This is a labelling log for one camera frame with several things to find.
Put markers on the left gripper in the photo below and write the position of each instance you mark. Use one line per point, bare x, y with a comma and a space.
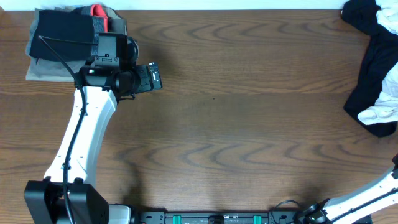
145, 83

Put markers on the white t-shirt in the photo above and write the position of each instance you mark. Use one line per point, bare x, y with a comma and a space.
385, 107

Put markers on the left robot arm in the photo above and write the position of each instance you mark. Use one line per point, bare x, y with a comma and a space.
67, 192

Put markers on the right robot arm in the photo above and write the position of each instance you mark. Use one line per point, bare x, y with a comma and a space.
349, 208

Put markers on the folded black garment red band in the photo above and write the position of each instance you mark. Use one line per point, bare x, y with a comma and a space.
72, 34

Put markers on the crumpled black garment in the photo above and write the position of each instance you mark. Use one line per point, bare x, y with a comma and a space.
379, 59

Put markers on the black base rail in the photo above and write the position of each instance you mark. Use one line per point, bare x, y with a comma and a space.
164, 217

